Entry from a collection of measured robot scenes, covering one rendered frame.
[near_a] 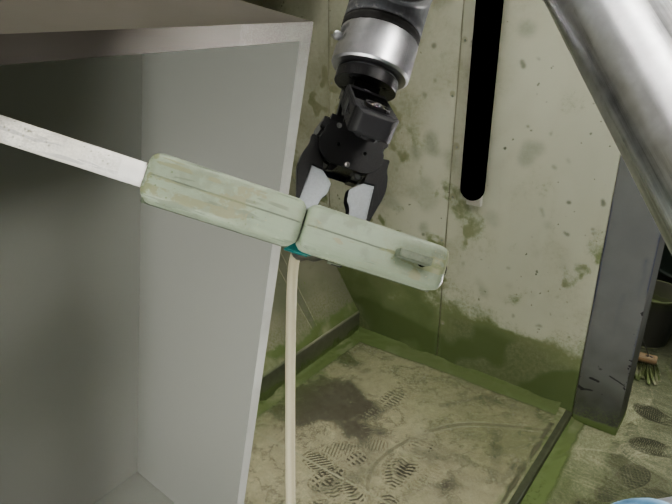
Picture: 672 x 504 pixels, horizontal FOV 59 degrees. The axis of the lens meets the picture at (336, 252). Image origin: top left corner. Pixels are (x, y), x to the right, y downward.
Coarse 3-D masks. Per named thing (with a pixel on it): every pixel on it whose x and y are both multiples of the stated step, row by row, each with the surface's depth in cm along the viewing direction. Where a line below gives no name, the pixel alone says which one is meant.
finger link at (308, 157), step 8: (312, 136) 63; (312, 144) 63; (304, 152) 62; (312, 152) 63; (304, 160) 62; (312, 160) 63; (320, 160) 63; (296, 168) 63; (304, 168) 62; (320, 168) 63; (296, 176) 62; (304, 176) 62; (296, 184) 62; (304, 184) 62; (296, 192) 62
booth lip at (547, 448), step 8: (568, 416) 252; (560, 424) 247; (552, 432) 243; (560, 432) 244; (552, 440) 238; (544, 448) 234; (552, 448) 238; (544, 456) 230; (536, 464) 226; (528, 472) 222; (536, 472) 223; (528, 480) 219; (520, 488) 215; (528, 488) 218; (520, 496) 212
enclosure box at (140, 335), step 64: (0, 0) 60; (64, 0) 66; (128, 0) 72; (192, 0) 80; (0, 64) 50; (64, 64) 93; (128, 64) 102; (192, 64) 98; (256, 64) 90; (64, 128) 97; (128, 128) 108; (192, 128) 103; (256, 128) 95; (0, 192) 93; (64, 192) 102; (128, 192) 114; (0, 256) 97; (64, 256) 108; (128, 256) 121; (192, 256) 114; (256, 256) 104; (0, 320) 102; (64, 320) 114; (128, 320) 129; (192, 320) 120; (256, 320) 109; (0, 384) 108; (64, 384) 121; (128, 384) 138; (192, 384) 128; (256, 384) 113; (0, 448) 114; (64, 448) 129; (128, 448) 148; (192, 448) 136
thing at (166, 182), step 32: (0, 128) 53; (32, 128) 54; (64, 160) 54; (96, 160) 54; (128, 160) 55; (160, 160) 55; (160, 192) 55; (192, 192) 55; (224, 192) 56; (256, 192) 57; (224, 224) 57; (256, 224) 56; (288, 224) 57; (320, 224) 58; (352, 224) 58; (320, 256) 59; (352, 256) 58; (384, 256) 59; (416, 256) 58; (448, 256) 61; (416, 288) 64
